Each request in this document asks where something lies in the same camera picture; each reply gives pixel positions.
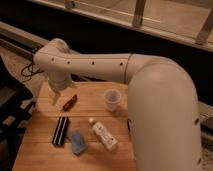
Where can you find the white tube bottle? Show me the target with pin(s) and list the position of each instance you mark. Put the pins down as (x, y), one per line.
(103, 135)

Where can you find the metal rail beam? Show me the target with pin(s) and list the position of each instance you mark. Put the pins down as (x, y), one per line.
(20, 36)

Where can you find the translucent ceramic cup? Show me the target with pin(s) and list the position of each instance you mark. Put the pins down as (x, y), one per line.
(112, 98)

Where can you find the blue sponge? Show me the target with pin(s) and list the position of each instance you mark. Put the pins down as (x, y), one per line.
(77, 141)

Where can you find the black white striped eraser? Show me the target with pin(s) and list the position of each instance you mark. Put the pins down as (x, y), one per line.
(60, 131)

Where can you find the black chair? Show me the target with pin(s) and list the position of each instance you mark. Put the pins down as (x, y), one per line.
(15, 103)

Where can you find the black bowl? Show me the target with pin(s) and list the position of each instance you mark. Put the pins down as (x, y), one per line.
(128, 124)

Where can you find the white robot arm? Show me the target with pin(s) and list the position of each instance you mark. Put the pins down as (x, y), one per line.
(165, 140)

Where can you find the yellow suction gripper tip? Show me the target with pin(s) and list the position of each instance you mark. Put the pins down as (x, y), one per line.
(53, 96)

